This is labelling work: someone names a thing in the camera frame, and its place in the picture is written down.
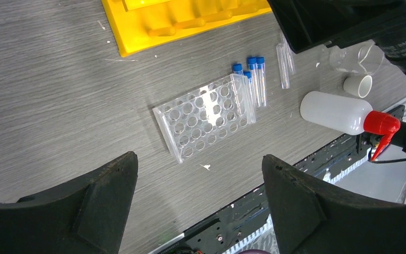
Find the clear glass test tube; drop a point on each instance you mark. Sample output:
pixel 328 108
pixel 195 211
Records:
pixel 283 66
pixel 288 54

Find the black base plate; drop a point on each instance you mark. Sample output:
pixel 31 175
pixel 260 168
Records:
pixel 238 223

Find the clear acrylic tube rack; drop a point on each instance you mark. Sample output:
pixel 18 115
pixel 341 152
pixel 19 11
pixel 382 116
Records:
pixel 199 119

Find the yellow test tube rack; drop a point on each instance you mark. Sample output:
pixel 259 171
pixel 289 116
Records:
pixel 140 25

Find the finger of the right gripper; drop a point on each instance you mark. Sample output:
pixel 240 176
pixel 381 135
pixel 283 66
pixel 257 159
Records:
pixel 307 24

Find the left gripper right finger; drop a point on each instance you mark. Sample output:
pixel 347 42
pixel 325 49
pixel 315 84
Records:
pixel 310 215

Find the small white cup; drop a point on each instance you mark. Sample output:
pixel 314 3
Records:
pixel 359 86

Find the blue capped tube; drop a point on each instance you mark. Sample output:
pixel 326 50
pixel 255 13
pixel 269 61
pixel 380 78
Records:
pixel 251 87
pixel 240 89
pixel 262 82
pixel 252 67

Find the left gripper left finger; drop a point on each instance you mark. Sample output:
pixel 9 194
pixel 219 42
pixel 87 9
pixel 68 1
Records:
pixel 87 214

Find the red capped wash bottle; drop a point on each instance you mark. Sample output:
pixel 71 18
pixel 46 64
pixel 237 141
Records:
pixel 352 116

